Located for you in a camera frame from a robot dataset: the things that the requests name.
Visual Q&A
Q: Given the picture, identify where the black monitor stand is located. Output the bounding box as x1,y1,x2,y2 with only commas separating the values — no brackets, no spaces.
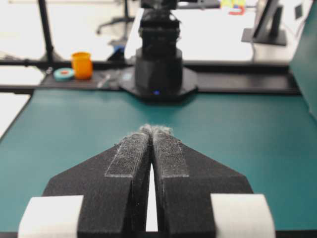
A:
241,0,287,46

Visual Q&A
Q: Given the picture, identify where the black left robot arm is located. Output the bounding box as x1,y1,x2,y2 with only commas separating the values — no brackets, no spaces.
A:
119,0,197,101

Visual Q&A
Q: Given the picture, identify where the teal tape roll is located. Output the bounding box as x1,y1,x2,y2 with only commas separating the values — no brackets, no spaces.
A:
53,67,74,82

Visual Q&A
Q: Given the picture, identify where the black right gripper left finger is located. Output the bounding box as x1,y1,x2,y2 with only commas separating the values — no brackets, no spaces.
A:
18,131,151,238

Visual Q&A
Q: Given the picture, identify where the black metal frame pole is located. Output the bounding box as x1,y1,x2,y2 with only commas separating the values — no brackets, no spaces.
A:
38,0,54,63

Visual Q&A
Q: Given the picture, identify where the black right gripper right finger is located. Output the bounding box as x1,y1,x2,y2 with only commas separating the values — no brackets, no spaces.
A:
152,129,275,238

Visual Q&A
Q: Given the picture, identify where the orange plastic cup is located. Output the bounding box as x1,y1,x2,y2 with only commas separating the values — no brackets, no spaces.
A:
71,52,93,80

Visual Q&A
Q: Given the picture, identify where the red horseshoe magnet toy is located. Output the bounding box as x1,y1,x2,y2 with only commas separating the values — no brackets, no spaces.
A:
228,5,245,15

